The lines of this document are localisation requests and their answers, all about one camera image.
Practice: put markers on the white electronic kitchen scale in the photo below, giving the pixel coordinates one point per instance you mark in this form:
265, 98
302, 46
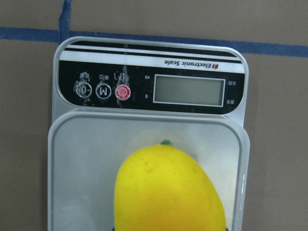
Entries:
111, 97

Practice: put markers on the yellow mango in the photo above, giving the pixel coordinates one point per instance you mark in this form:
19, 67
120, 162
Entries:
161, 188

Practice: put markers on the horizontal blue tape strip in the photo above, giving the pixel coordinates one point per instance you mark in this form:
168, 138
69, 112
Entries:
57, 36

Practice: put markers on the vertical blue tape strip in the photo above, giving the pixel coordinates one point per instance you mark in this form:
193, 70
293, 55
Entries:
64, 21

